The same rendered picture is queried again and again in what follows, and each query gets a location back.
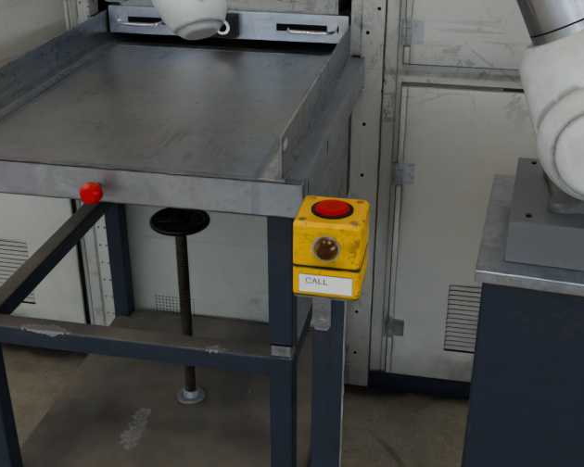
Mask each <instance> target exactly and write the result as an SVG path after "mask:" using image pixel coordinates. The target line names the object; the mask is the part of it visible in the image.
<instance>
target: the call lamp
mask: <svg viewBox="0 0 584 467"><path fill-rule="evenodd" d="M311 251H312V254H313V255H314V257H316V258H317V259H318V260H320V261H323V262H331V261H334V260H336V259H337V258H338V256H339V255H340V251H341V248H340V244H339V242H338V241H337V240H336V239H335V238H334V237H332V236H329V235H321V236H318V237H317V238H316V239H314V241H313V242H312V245H311Z"/></svg>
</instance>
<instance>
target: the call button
mask: <svg viewBox="0 0 584 467"><path fill-rule="evenodd" d="M315 209H316V211H317V212H319V213H321V214H323V215H327V216H339V215H343V214H346V213H347V212H349V206H348V205H347V204H346V203H345V202H343V201H340V200H335V199H328V200H324V201H322V202H320V203H319V204H317V205H316V207H315Z"/></svg>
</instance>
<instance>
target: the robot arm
mask: <svg viewBox="0 0 584 467"><path fill-rule="evenodd" d="M151 1H152V3H153V5H154V7H155V9H156V10H157V12H158V14H159V16H160V18H161V19H162V21H163V22H164V23H165V25H166V26H167V27H168V28H169V29H170V30H171V31H172V32H173V33H175V34H177V35H179V36H180V37H182V38H184V39H185V40H200V39H204V38H208V37H210V36H212V35H213V34H215V33H216V32H218V31H219V30H220V28H221V26H222V25H223V24H224V21H225V17H226V12H227V4H226V0H151ZM516 2H517V4H518V6H519V9H520V11H521V14H522V17H523V19H524V22H525V24H526V26H527V31H528V33H529V36H530V39H531V41H532V44H530V45H528V46H527V48H526V51H525V53H524V55H523V57H522V60H521V63H520V67H519V75H520V79H521V83H522V85H523V89H524V93H525V96H526V100H527V106H528V110H529V114H530V118H531V122H532V126H533V131H534V134H535V136H536V138H537V153H538V157H539V160H540V165H541V167H542V168H543V176H544V177H546V178H547V180H548V182H549V188H550V194H551V198H550V199H549V203H548V210H549V211H550V212H552V213H556V214H584V0H516Z"/></svg>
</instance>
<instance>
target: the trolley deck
mask: <svg viewBox="0 0 584 467"><path fill-rule="evenodd" d="M328 58H329V57H318V56H301V55H284V54H266V53H249V52H232V51H214V50H197V49H180V48H163V47H145V46H129V45H115V46H114V47H112V48H111V49H109V50H108V51H107V52H106V53H104V54H103V55H101V56H100V57H98V58H96V59H94V60H93V61H91V62H90V63H88V64H87V65H85V66H84V67H82V68H81V69H79V70H77V71H76V72H74V73H72V74H71V75H70V76H69V77H67V78H66V79H64V80H63V81H61V82H59V83H58V84H56V85H55V86H53V87H52V88H50V89H48V90H47V91H45V92H44V93H42V94H41V95H39V96H37V97H36V98H34V99H33V100H32V101H31V102H29V103H27V104H26V105H24V106H23V107H21V108H19V109H18V110H16V111H15V112H13V113H12V114H10V115H9V116H7V117H6V118H4V119H2V120H0V193H5V194H15V195H26V196H46V197H56V198H67V199H77V200H81V198H80V195H79V192H80V189H81V187H82V186H83V185H84V184H85V183H88V182H94V183H102V185H103V186H102V187H101V188H102V190H103V196H102V198H101V199H100V200H99V201H98V202H108V203H119V204H130V205H140V206H150V207H161V208H181V209H192V210H202V211H212V212H223V213H234V214H244V215H254V216H264V217H275V218H286V219H295V218H296V217H297V215H298V211H299V209H300V207H301V205H302V203H303V201H304V198H305V197H307V196H315V193H316V191H317V189H318V187H319V184H320V182H321V180H322V178H323V176H324V173H325V170H326V168H327V166H328V164H329V161H330V159H331V157H332V156H333V153H334V151H335V149H336V145H337V143H338V141H339V138H340V136H341V134H342V133H343V130H344V128H345V126H346V124H347V121H348V119H349V116H350V113H351V111H352V110H353V108H354V105H355V103H356V101H357V98H358V96H359V94H360V92H361V89H362V87H363V83H364V59H365V57H363V58H352V59H351V61H350V62H349V64H348V66H347V68H346V70H345V72H344V74H343V75H342V77H341V79H340V81H339V83H338V85H337V87H336V89H335V91H334V92H333V94H332V96H331V98H330V100H329V102H328V103H327V105H326V107H325V109H324V112H323V114H322V116H321V117H320V118H319V120H318V122H317V124H316V126H315V128H314V130H313V131H312V133H311V136H310V138H309V140H308V142H307V144H305V146H304V148H303V150H302V152H301V154H300V156H299V157H298V160H297V162H296V164H295V166H294V168H293V170H292V171H291V172H290V174H289V176H288V178H287V180H286V182H285V183H279V182H267V181H258V178H259V176H260V174H261V172H262V171H263V169H264V167H265V166H266V164H267V163H268V161H269V159H270V158H271V156H272V154H273V152H274V150H275V149H276V147H278V145H279V143H280V135H281V133H282V132H283V130H284V128H285V127H286V125H287V124H288V122H289V121H290V119H291V118H292V116H293V114H294V113H295V111H296V109H297V108H298V106H299V104H300V102H301V101H302V99H303V98H304V96H305V94H306V93H307V92H308V91H309V89H310V87H311V85H312V84H313V82H314V80H315V79H316V77H317V76H318V74H319V72H320V71H321V69H322V68H323V66H324V64H325V62H326V61H327V59H328Z"/></svg>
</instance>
